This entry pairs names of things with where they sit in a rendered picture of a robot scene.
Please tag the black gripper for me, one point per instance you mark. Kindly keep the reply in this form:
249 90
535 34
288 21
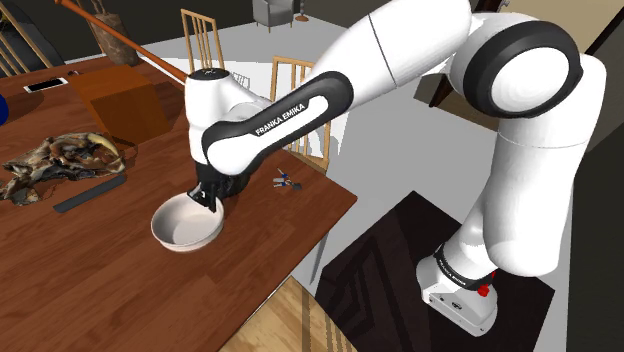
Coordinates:
228 184

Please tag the white bowl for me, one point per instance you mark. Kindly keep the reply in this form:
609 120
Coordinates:
187 229

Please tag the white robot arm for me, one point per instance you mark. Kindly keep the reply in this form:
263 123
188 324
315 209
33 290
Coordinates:
526 195

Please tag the bunch of keys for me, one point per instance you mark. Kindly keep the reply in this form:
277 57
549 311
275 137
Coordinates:
285 182

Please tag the brown wooden table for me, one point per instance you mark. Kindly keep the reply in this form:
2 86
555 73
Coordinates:
146 287

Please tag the flat black remote control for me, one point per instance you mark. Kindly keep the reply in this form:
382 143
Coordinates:
90 193

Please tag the light wooden chair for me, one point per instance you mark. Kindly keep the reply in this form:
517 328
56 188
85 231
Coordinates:
323 141
29 39
186 39

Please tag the brown cardboard box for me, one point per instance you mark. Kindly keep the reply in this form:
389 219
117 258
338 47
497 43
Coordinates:
122 105

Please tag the crumpled camouflage cloth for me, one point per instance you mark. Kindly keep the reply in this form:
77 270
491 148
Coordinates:
63 158

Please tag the brown wooden bat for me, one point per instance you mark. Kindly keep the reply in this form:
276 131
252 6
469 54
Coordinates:
126 41

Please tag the dark robot stand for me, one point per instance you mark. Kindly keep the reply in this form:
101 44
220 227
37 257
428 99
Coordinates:
380 273

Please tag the grey armchair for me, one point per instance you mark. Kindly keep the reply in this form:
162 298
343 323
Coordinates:
273 13

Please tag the white phone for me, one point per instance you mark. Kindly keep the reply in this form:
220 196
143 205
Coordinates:
46 84

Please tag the blue round object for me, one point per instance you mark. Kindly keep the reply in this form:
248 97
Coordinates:
3 109

